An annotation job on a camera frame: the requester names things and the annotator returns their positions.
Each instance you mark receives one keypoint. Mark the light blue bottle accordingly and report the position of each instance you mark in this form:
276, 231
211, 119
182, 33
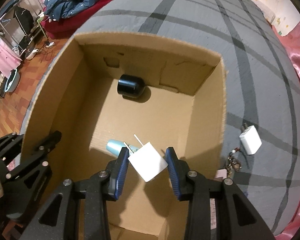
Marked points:
115, 146

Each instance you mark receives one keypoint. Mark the blue star-print quilt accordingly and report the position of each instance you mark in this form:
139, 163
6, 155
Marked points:
72, 0

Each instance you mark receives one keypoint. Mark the white remote control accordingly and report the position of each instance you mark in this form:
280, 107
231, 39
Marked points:
221, 174

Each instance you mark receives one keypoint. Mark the metal frame shelf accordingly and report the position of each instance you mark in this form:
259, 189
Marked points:
41, 26

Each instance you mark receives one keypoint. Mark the grey plaid bed blanket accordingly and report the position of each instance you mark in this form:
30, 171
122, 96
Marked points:
190, 17

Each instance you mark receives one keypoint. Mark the white floor power strip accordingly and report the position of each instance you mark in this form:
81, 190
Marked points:
50, 44

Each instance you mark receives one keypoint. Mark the large white charger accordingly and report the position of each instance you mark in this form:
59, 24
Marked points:
147, 162

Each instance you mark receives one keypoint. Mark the brown cardboard box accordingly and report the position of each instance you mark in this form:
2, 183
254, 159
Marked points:
152, 110

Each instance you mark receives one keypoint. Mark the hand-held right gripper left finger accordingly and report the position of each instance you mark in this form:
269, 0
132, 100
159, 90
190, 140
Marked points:
121, 175

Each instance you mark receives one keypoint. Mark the pink wardrobe curtain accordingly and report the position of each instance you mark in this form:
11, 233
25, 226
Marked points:
2, 52

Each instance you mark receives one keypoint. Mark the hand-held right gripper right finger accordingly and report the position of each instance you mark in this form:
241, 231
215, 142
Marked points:
173, 175

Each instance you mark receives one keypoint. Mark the black hanging jacket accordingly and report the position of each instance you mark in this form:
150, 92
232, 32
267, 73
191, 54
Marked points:
23, 20

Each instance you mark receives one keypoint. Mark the small white charger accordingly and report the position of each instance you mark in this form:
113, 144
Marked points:
251, 140

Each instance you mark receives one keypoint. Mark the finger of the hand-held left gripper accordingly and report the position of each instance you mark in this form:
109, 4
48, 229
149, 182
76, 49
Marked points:
47, 147
12, 142

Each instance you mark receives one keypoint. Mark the blue plastic basin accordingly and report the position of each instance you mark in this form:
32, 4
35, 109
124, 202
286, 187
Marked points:
12, 81

